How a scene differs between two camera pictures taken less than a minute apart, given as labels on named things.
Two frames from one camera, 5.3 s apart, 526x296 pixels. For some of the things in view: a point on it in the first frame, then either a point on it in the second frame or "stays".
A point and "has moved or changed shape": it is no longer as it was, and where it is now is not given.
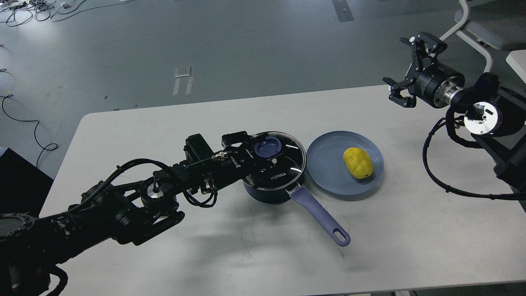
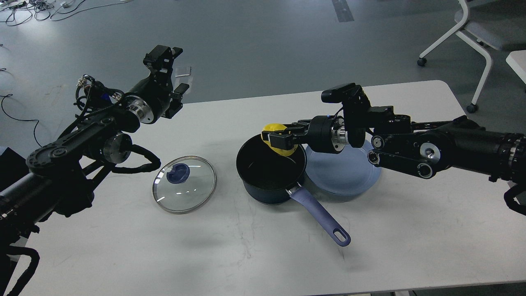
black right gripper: (435, 84) → (327, 134)
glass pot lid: (281, 160) has moved or changed shape
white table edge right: (516, 59) stays
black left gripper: (241, 158) → (151, 95)
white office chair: (501, 24) stays
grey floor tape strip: (343, 10) stays
